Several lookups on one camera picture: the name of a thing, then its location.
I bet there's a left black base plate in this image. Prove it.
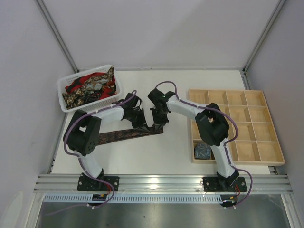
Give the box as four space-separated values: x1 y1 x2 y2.
77 175 119 191

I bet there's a red patterned tie in basket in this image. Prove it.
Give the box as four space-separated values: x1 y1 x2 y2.
65 73 118 100

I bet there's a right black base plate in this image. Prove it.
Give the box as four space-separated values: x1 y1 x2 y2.
202 176 247 192

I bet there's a brown floral tie in basket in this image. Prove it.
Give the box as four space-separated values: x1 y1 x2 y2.
62 66 117 110

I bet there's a white plastic basket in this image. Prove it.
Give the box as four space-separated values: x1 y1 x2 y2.
57 65 122 113

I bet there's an aluminium rail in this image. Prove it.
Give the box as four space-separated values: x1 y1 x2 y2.
34 174 293 194

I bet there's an aluminium frame post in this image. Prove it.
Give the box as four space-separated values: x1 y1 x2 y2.
34 0 79 73
242 0 288 74

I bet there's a right aluminium frame post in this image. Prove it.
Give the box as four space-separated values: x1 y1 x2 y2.
242 0 288 74

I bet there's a white slotted cable duct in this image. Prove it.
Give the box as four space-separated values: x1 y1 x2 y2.
43 193 223 204

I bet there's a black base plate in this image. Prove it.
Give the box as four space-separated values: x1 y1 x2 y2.
77 175 119 191
202 176 247 192

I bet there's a dark paisley necktie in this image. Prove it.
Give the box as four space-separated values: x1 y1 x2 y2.
97 127 164 145

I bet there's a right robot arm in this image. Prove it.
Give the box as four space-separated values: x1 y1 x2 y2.
148 88 239 190

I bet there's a left aluminium frame post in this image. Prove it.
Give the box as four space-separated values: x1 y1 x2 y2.
34 0 79 73

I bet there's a wooden compartment tray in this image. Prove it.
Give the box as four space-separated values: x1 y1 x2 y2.
188 89 285 166

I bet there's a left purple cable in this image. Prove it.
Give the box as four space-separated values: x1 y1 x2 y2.
46 89 138 216

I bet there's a rolled grey tie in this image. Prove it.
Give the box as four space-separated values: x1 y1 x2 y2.
194 143 212 160

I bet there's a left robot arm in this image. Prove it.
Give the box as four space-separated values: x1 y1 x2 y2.
63 92 154 191

